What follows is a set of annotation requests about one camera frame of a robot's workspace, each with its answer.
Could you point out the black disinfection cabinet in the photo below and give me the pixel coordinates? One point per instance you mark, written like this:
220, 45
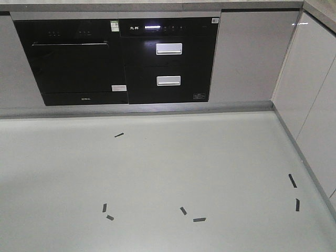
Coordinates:
139, 37

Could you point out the black built-in dishwasher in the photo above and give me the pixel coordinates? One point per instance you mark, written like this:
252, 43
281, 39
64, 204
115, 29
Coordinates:
74, 62

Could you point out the grey cabinet door panel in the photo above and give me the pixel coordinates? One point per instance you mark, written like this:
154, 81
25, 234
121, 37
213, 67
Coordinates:
250, 50

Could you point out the white side cabinet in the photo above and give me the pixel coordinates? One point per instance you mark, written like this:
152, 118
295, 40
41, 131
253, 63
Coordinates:
305, 97

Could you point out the lower silver drawer handle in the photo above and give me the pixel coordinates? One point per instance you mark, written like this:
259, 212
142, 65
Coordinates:
168, 81

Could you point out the silver drawer handle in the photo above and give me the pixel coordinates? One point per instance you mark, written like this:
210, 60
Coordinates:
169, 49
168, 81

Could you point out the upper silver drawer handle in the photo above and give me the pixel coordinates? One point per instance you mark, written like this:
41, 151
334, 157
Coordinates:
169, 49

